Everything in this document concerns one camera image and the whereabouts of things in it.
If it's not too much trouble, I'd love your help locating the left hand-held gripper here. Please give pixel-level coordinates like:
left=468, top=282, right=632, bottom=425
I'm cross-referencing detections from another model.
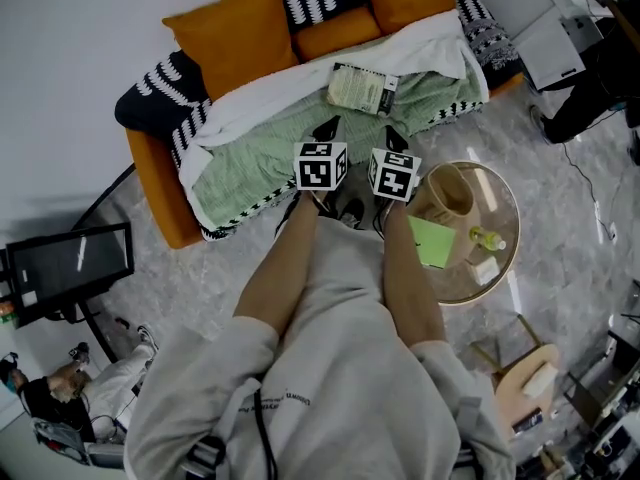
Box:
left=293, top=115, right=350, bottom=192

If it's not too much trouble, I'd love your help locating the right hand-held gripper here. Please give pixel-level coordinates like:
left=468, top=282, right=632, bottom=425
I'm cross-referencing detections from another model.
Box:
left=367, top=124, right=423, bottom=203

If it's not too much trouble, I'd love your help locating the green printed magazine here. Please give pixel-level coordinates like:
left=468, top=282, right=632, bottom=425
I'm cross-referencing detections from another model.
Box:
left=325, top=61, right=400, bottom=118

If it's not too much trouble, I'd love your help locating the orange sofa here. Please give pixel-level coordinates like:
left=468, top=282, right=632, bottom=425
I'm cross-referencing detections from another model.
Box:
left=113, top=0, right=526, bottom=250

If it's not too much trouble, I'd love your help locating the person's right forearm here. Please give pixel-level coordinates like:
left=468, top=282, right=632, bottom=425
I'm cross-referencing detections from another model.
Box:
left=382, top=200, right=447, bottom=348

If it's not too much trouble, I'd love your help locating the person's left forearm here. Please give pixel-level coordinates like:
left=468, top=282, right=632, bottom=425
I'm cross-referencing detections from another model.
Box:
left=232, top=190, right=331, bottom=342

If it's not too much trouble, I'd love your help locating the round glass coffee table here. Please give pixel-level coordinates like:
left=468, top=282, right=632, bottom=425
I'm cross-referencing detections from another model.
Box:
left=404, top=160, right=521, bottom=307

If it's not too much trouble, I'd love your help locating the tan woven basket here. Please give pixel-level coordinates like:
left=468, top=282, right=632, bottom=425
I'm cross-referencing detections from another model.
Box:
left=412, top=161, right=482, bottom=228

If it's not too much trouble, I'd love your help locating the green knitted blanket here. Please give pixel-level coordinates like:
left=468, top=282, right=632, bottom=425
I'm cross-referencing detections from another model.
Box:
left=192, top=70, right=485, bottom=232

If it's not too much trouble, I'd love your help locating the white fleece blanket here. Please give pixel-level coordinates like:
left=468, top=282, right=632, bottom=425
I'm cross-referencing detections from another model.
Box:
left=177, top=8, right=490, bottom=204

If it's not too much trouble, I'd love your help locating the green sticky paper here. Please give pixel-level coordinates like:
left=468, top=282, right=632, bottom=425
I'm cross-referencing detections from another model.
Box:
left=407, top=215, right=457, bottom=270

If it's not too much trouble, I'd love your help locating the yellow-green drink bottle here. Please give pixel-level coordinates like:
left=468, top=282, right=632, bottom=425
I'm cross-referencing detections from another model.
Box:
left=468, top=225, right=508, bottom=252

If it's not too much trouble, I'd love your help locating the small white box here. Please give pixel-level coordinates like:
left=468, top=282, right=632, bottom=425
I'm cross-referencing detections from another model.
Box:
left=472, top=256, right=502, bottom=287

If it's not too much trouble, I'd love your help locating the white cabinet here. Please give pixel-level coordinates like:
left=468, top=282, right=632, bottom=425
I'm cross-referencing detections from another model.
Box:
left=469, top=0, right=609, bottom=93

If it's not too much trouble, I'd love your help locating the person's grey sweatshirt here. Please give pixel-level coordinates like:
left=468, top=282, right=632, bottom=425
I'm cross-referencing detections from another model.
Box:
left=122, top=215, right=516, bottom=480

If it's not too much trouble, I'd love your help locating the wooden stool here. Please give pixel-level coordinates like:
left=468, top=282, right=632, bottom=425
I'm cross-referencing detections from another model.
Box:
left=469, top=312, right=561, bottom=439

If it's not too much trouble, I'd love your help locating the white foam block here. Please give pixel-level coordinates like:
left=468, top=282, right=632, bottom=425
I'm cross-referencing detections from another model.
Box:
left=522, top=361, right=559, bottom=400

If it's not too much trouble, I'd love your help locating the black glass-door cabinet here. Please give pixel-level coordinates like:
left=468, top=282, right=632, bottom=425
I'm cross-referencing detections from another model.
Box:
left=0, top=221, right=136, bottom=329

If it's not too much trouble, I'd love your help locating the blue box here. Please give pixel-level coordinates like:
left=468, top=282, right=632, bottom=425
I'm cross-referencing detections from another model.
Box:
left=510, top=407, right=545, bottom=435

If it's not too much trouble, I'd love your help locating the black metal rack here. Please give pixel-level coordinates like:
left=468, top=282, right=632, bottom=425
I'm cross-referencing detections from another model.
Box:
left=564, top=277, right=640, bottom=480

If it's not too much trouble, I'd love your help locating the grey chair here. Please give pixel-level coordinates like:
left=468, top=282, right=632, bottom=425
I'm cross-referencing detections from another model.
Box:
left=30, top=415, right=126, bottom=469

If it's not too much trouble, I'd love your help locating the black cable with adapter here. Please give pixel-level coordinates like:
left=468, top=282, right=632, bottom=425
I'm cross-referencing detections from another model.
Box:
left=562, top=141, right=619, bottom=242

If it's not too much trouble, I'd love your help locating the black harness cable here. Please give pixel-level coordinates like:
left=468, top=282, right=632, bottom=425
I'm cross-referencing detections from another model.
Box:
left=253, top=377, right=279, bottom=480

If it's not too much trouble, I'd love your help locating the person's harness strap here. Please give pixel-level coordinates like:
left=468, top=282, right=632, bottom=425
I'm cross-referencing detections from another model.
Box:
left=184, top=435, right=226, bottom=480

